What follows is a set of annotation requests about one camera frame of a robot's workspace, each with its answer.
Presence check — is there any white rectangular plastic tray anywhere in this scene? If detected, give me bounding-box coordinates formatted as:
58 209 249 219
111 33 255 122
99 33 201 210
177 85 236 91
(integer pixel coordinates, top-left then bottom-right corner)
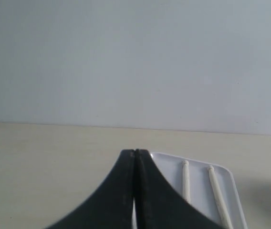
150 152 248 229

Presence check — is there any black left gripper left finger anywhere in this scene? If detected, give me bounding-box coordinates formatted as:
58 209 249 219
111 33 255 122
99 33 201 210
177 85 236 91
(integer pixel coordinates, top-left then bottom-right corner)
48 149 135 229

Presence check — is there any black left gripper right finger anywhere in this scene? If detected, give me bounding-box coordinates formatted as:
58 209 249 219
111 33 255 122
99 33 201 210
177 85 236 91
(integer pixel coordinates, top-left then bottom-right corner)
134 149 222 229

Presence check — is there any wooden drumstick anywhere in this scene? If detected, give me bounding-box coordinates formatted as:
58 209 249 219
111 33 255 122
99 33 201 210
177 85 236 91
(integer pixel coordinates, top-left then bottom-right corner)
182 160 191 203
208 165 234 229

